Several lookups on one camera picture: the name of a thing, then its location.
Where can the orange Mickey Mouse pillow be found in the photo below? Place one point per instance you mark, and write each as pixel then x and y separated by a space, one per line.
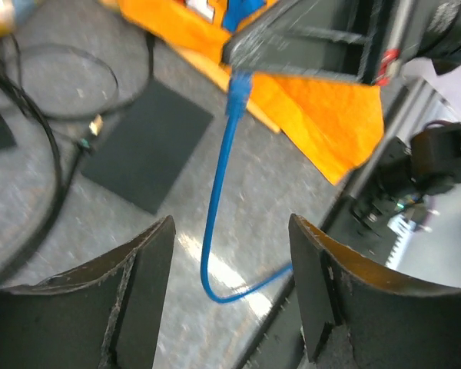
pixel 335 125

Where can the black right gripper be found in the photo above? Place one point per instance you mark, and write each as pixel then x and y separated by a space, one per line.
pixel 334 40

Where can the grey slotted cable duct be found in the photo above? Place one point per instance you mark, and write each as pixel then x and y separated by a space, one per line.
pixel 404 230

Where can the black network switch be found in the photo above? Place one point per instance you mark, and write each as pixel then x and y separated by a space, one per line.
pixel 143 155

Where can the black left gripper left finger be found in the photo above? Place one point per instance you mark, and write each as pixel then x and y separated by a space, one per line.
pixel 105 313

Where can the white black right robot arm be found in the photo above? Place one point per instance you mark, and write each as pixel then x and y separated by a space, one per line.
pixel 423 42

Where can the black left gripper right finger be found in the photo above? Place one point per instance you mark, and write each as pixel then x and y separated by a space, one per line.
pixel 357 313

